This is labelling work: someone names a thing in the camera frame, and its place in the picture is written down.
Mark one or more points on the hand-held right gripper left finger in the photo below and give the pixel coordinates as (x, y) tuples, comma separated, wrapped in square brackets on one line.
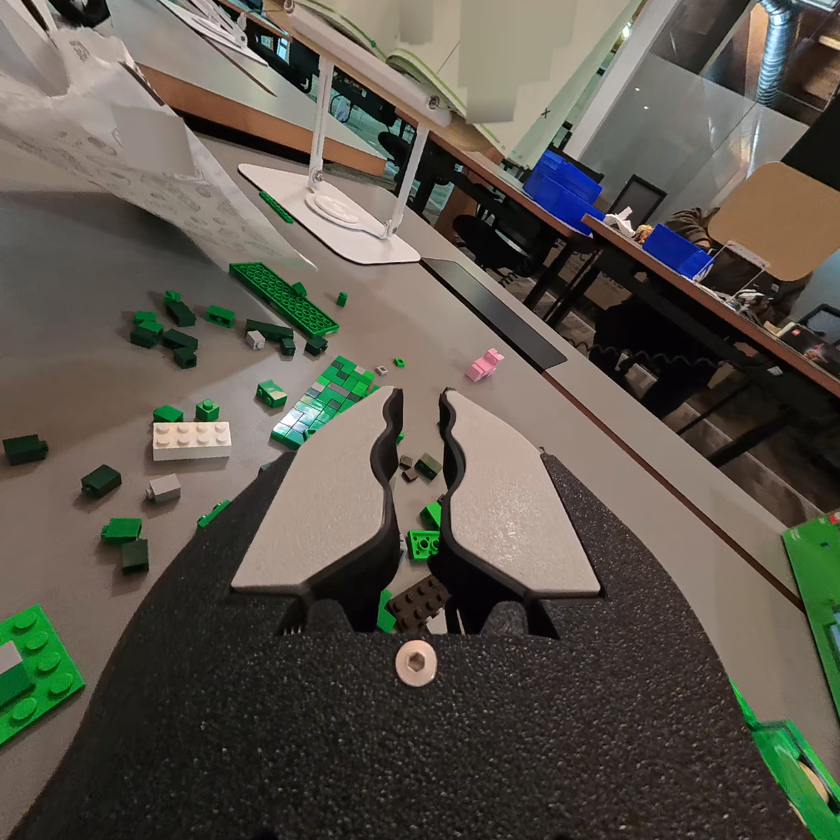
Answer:
[(328, 499)]

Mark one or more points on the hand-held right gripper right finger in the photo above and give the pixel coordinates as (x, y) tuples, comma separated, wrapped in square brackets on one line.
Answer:
[(512, 512)]

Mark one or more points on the light grey small brick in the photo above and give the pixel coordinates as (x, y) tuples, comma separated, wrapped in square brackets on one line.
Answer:
[(255, 339)]

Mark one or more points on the large green board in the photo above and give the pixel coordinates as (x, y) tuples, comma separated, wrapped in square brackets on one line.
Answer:
[(817, 577)]

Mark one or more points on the bright green thin plate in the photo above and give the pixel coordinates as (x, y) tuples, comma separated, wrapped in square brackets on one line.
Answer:
[(385, 613), (214, 514)]

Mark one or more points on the wood-edged grey table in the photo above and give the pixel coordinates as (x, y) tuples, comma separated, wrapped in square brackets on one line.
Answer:
[(216, 79)]

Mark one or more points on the white paper sheets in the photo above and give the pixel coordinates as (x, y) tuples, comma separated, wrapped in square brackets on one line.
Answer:
[(220, 33)]

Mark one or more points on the dark green long brick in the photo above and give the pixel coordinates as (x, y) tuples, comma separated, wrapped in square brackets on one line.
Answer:
[(269, 329)]

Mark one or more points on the long green studded plate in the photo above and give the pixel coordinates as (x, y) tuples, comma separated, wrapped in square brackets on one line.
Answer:
[(282, 298)]

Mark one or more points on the white desk lamp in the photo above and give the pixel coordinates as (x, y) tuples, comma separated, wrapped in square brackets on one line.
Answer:
[(295, 190)]

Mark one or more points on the black framed screen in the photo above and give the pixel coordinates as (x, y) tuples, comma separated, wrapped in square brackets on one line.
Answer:
[(636, 200)]

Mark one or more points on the green tiled mosaic plate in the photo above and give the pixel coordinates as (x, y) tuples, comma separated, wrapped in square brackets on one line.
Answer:
[(325, 400)]

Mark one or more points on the thin green strip plate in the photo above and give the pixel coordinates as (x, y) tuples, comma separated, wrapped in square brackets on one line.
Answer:
[(275, 207)]

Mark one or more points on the black office chair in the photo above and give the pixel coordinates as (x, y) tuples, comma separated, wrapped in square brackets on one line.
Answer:
[(410, 154), (492, 239)]

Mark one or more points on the printed instruction sheet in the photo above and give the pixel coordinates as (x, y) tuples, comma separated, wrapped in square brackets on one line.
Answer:
[(98, 144)]

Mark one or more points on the white two-by-four brick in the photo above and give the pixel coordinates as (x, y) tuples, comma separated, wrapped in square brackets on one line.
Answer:
[(190, 441)]

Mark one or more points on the dark green small brick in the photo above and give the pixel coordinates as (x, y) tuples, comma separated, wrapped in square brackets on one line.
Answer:
[(102, 480), (316, 346), (25, 449), (288, 346), (134, 556), (180, 340), (145, 330), (186, 358), (180, 311)]

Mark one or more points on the brown-edged table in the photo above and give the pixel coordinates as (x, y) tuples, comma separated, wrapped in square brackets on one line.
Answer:
[(722, 308), (499, 174)]

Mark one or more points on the beige board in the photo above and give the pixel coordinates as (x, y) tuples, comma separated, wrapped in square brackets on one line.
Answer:
[(781, 216)]

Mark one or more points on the dark brown studded plate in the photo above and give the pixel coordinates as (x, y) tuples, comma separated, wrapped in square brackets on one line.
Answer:
[(417, 604)]

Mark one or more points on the silver ventilation duct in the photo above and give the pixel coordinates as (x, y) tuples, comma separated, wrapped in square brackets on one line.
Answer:
[(779, 52)]

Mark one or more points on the bright green square plate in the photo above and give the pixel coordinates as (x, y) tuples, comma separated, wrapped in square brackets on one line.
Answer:
[(46, 663)]

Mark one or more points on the blue storage bin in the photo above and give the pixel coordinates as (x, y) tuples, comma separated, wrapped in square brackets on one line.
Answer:
[(558, 203), (676, 250), (571, 172)]

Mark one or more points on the grey desk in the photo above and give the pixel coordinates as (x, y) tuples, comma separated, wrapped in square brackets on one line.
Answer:
[(98, 275)]

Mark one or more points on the green printed packaging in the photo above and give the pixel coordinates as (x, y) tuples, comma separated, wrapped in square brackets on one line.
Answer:
[(781, 761)]

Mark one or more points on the pink pig figure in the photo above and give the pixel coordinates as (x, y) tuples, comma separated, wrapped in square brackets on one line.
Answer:
[(484, 365)]

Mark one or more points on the white crumpled tissue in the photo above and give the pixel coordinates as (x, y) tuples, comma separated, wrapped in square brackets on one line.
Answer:
[(619, 222)]

